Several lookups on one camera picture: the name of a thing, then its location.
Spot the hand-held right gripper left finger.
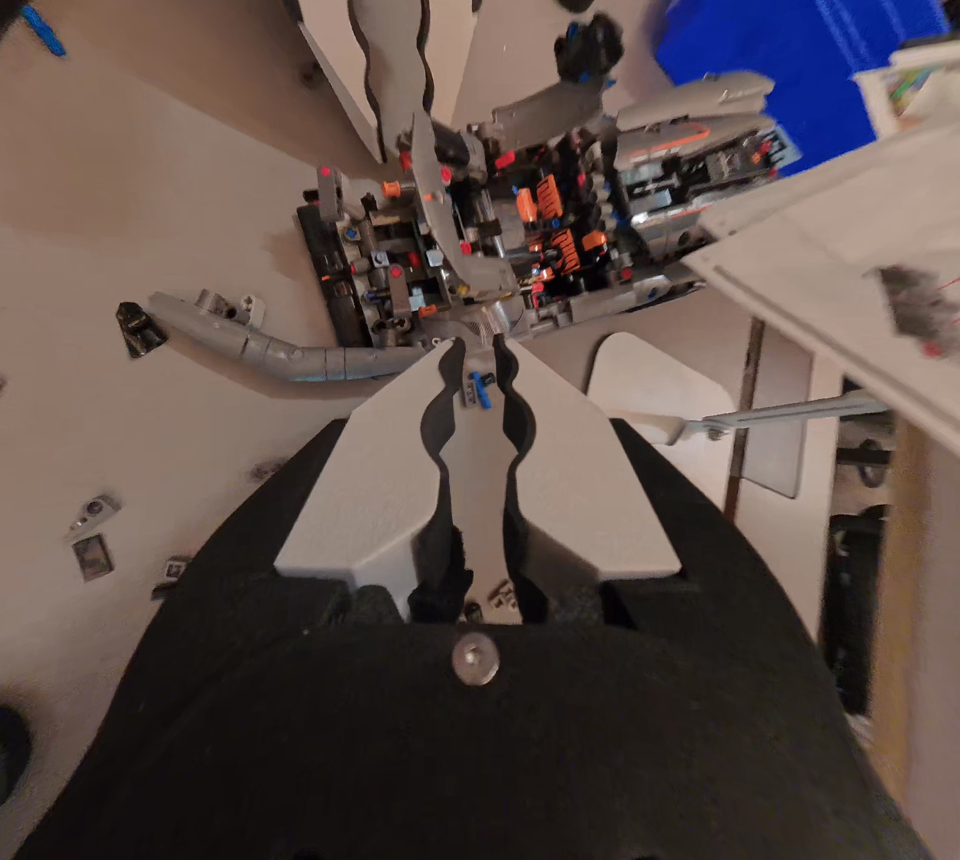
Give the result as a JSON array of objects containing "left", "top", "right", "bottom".
[{"left": 273, "top": 337, "right": 474, "bottom": 624}]

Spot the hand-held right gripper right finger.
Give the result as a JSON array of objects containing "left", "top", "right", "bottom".
[{"left": 493, "top": 336, "right": 684, "bottom": 624}]

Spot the grey black lego car model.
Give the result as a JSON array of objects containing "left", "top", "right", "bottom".
[{"left": 296, "top": 12, "right": 785, "bottom": 351}]

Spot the curved grey lego arch assembly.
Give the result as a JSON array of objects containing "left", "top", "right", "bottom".
[{"left": 148, "top": 290, "right": 444, "bottom": 382}]

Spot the grey lego connector with hole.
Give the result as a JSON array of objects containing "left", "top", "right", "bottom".
[{"left": 66, "top": 492, "right": 123, "bottom": 540}]

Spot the black lego tile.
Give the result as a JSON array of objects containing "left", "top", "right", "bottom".
[{"left": 72, "top": 533, "right": 116, "bottom": 582}]

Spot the black lego wedge piece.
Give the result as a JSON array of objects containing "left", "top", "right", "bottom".
[{"left": 116, "top": 301, "right": 170, "bottom": 360}]

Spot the lego instruction booklet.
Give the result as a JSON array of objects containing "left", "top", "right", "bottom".
[{"left": 678, "top": 117, "right": 960, "bottom": 429}]

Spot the grey desk leg panel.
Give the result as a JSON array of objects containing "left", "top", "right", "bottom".
[{"left": 723, "top": 320, "right": 816, "bottom": 499}]

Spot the blue plastic bin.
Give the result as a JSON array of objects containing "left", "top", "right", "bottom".
[{"left": 654, "top": 0, "right": 952, "bottom": 177}]

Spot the colourful printed leaflet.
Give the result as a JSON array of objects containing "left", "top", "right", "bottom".
[{"left": 855, "top": 38, "right": 960, "bottom": 137}]

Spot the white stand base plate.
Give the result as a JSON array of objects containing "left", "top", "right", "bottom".
[{"left": 587, "top": 331, "right": 751, "bottom": 448}]

